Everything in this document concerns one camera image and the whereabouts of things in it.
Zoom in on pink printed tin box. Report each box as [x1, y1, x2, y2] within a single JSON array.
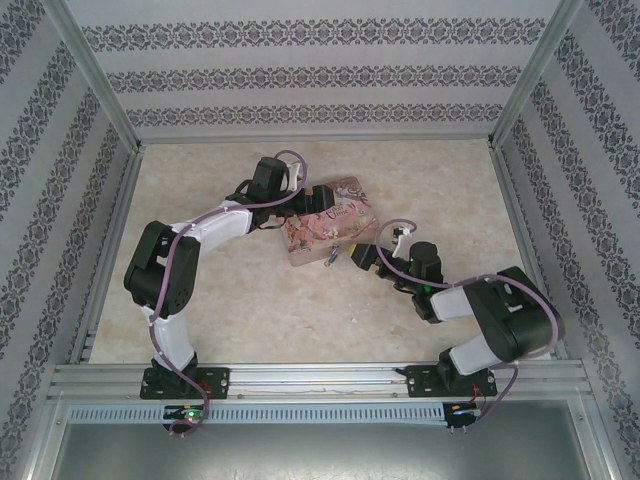
[[280, 175, 382, 269]]

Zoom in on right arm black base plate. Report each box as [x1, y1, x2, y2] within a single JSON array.
[[401, 364, 500, 400]]

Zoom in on aluminium frame post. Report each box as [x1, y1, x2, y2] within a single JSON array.
[[38, 0, 145, 152], [488, 0, 587, 150]]

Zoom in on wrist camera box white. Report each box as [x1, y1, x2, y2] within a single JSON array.
[[284, 161, 307, 192], [392, 225, 417, 259]]

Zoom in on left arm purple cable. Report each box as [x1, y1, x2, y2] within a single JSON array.
[[149, 148, 309, 437]]

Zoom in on aluminium mounting rail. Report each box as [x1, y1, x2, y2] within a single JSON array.
[[46, 362, 590, 402]]

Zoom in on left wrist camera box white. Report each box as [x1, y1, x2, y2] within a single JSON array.
[[284, 161, 307, 192]]

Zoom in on grey slotted cable duct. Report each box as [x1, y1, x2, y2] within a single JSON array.
[[66, 402, 448, 427]]

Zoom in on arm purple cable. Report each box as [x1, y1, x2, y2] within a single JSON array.
[[149, 148, 309, 437], [374, 218, 562, 433]]

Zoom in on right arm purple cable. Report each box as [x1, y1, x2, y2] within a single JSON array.
[[374, 218, 562, 433]]

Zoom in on black connector board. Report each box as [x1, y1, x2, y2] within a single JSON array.
[[446, 401, 482, 430]]

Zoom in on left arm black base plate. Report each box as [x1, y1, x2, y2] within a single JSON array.
[[141, 366, 232, 401]]

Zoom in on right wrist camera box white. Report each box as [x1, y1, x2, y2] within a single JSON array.
[[392, 225, 417, 259]]

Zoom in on circuit board with green light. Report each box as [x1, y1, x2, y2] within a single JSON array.
[[160, 404, 207, 422]]

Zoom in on aluminium side rail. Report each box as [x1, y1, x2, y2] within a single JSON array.
[[67, 144, 146, 366], [489, 142, 571, 361]]

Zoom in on grey metal sheet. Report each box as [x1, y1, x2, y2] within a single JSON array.
[[49, 399, 609, 480]]

